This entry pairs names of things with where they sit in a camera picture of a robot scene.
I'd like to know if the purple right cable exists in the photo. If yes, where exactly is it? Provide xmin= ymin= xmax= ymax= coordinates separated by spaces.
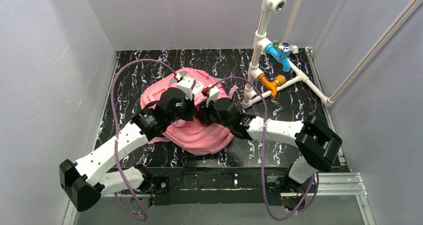
xmin=206 ymin=76 xmax=320 ymax=222

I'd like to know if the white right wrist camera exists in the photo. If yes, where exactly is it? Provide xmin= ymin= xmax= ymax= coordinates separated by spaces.
xmin=202 ymin=84 xmax=220 ymax=107

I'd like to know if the white PVC pipe frame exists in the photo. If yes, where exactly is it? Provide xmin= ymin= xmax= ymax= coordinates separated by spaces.
xmin=247 ymin=0 xmax=327 ymax=102

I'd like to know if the blue pipe valve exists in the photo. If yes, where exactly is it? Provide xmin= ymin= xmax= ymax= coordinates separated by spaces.
xmin=265 ymin=41 xmax=293 ymax=72

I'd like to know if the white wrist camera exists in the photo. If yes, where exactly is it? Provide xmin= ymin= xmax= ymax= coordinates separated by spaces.
xmin=175 ymin=73 xmax=197 ymax=100
xmin=202 ymin=84 xmax=220 ymax=107

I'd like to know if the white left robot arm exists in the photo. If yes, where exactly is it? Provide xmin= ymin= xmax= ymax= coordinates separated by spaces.
xmin=59 ymin=86 xmax=196 ymax=212

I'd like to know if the orange pipe fitting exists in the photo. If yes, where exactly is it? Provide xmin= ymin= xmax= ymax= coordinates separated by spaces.
xmin=257 ymin=73 xmax=286 ymax=98

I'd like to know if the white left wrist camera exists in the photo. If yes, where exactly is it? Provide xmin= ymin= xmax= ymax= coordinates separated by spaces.
xmin=175 ymin=73 xmax=197 ymax=100

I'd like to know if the pink student backpack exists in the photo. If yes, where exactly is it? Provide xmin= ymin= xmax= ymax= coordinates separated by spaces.
xmin=140 ymin=67 xmax=234 ymax=156

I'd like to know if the white wall conduit pipe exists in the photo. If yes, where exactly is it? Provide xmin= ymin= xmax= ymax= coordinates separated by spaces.
xmin=323 ymin=0 xmax=423 ymax=107

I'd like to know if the aluminium frame rail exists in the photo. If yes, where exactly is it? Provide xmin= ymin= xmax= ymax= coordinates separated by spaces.
xmin=61 ymin=173 xmax=376 ymax=225

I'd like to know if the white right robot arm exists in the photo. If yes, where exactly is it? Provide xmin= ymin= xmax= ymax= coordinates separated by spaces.
xmin=196 ymin=98 xmax=342 ymax=185

